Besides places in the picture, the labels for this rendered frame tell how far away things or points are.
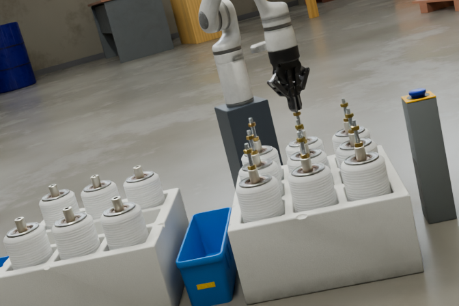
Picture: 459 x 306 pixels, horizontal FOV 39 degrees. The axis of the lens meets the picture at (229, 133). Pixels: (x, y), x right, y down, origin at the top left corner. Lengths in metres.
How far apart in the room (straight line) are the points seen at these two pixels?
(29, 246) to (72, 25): 8.35
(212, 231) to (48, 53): 8.18
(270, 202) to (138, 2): 6.92
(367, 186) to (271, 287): 0.30
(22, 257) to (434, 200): 0.98
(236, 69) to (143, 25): 6.22
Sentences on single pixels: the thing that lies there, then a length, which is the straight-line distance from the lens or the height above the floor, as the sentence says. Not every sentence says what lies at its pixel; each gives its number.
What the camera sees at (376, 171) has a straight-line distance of 1.42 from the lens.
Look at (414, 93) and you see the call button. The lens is 1.61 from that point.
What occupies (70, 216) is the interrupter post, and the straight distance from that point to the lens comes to 1.55.
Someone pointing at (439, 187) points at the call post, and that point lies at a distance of 1.67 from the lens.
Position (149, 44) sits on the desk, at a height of 0.13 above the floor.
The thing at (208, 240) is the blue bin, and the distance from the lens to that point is 1.77.
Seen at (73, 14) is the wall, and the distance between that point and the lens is 9.82.
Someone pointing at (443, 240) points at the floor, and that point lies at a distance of 1.61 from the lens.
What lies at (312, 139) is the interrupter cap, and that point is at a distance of 1.67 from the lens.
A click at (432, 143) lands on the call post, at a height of 0.20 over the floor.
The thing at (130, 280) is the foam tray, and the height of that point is 0.11.
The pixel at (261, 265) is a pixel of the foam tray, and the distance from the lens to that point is 1.45.
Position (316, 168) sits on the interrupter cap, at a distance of 1.44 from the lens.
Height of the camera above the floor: 0.69
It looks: 13 degrees down
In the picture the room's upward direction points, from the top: 14 degrees counter-clockwise
